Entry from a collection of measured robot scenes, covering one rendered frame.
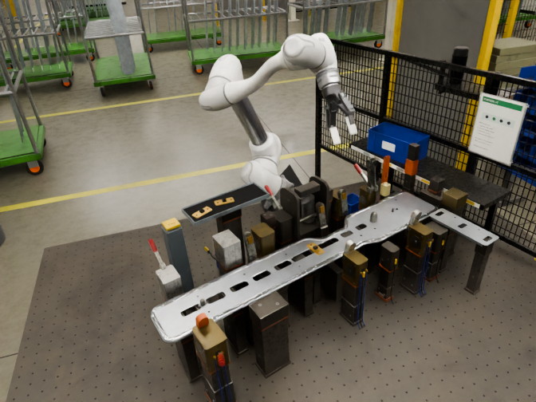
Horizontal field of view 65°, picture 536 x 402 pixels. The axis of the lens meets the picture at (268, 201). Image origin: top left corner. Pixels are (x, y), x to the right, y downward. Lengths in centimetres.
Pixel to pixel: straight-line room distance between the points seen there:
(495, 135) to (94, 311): 207
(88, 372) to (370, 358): 112
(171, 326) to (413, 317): 103
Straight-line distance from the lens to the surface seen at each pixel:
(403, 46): 457
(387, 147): 247
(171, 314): 159
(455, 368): 186
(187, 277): 191
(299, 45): 154
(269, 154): 243
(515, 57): 405
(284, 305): 151
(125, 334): 201
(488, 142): 232
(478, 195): 224
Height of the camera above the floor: 212
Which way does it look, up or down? 32 degrees down
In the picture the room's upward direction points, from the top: 4 degrees counter-clockwise
